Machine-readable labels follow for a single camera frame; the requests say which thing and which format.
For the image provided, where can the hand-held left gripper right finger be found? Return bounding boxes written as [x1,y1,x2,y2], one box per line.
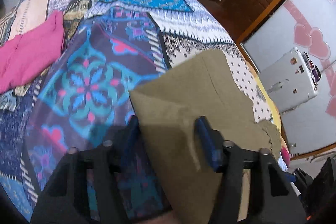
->
[194,116,307,224]

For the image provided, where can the blue patchwork bed blanket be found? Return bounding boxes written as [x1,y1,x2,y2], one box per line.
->
[0,0,280,223]

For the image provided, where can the yellow bed sheet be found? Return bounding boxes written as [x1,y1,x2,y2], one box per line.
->
[252,70,290,161]

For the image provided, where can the olive green pants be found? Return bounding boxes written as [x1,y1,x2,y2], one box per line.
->
[130,49,282,224]

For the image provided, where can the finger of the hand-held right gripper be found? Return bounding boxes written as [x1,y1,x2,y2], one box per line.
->
[286,170,313,189]

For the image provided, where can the white appliance with bottles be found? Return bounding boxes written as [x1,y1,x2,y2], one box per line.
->
[259,47,322,113]

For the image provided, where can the pink cloth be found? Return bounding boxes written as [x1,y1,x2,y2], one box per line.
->
[0,11,65,94]

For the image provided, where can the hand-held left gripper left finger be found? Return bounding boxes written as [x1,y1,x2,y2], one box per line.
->
[31,116,139,224]

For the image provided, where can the white wardrobe with pink hearts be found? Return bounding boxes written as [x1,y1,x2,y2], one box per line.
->
[236,0,336,161]

